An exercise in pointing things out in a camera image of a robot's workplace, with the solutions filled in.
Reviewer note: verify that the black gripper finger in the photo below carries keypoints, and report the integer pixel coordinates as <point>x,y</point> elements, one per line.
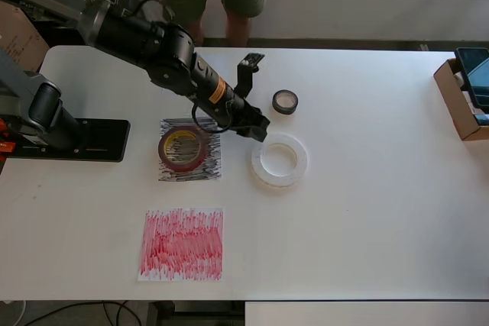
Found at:
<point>259,134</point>
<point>243,133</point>

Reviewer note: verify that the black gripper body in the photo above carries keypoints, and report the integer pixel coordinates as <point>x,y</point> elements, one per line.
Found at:
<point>244,116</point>

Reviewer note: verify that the white tape roll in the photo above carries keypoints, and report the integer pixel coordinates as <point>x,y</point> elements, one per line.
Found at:
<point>282,181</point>

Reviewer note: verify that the red tape roll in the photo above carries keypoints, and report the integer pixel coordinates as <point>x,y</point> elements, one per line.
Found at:
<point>168,160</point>

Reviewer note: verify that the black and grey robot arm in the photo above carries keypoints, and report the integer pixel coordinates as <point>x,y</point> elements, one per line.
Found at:
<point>49,3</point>

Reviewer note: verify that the black tape roll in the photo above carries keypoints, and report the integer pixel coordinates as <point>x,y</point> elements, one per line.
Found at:
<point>284,111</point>

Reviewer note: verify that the black scribbled paper sheet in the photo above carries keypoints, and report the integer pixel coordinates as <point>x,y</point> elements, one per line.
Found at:
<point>210,173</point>

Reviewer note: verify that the blank white paper sheet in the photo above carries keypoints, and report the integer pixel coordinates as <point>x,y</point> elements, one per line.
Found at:
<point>219,59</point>

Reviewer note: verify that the red scribbled paper sheet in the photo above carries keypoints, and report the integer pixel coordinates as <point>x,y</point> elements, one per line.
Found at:
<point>183,246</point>

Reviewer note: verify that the small open cardboard box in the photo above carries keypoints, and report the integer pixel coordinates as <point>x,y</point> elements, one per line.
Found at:
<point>451,97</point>

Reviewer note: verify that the small white item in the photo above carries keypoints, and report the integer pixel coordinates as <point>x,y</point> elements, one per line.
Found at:
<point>458,81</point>

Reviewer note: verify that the white board panel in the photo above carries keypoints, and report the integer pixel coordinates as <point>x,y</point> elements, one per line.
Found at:
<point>363,314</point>

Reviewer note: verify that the orange clamp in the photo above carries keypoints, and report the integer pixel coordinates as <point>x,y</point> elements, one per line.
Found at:
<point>5,147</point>

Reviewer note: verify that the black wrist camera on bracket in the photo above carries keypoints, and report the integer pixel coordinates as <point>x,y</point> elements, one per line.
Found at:
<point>246,74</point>

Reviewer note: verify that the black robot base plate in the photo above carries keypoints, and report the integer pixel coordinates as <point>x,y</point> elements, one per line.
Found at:
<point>107,139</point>

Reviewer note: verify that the black table leg frame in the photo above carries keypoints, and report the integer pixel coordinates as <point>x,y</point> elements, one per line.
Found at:
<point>160,314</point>

